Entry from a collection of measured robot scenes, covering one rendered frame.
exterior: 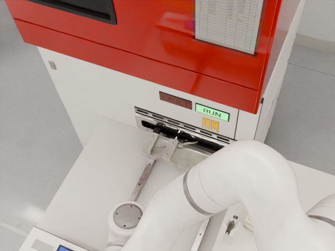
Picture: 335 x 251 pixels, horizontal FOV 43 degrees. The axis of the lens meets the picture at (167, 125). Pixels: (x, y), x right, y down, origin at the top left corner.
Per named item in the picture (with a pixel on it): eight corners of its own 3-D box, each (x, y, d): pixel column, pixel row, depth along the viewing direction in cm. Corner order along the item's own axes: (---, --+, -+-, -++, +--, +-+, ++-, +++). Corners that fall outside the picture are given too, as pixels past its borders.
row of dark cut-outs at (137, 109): (136, 110, 159) (135, 106, 156) (248, 147, 147) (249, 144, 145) (135, 111, 158) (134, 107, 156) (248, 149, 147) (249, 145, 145)
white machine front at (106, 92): (65, 97, 180) (35, 29, 146) (249, 160, 159) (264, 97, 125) (61, 102, 178) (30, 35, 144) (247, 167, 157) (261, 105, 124)
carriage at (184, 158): (150, 138, 163) (149, 134, 160) (241, 170, 153) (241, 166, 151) (141, 155, 159) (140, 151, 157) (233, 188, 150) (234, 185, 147)
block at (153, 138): (151, 135, 160) (150, 130, 158) (159, 137, 159) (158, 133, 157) (142, 152, 156) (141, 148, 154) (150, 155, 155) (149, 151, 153)
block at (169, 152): (170, 141, 158) (170, 137, 156) (179, 144, 157) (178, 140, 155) (162, 159, 154) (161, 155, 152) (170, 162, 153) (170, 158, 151)
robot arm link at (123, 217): (142, 271, 92) (152, 234, 98) (141, 242, 82) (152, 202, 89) (105, 263, 93) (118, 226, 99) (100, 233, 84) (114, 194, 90)
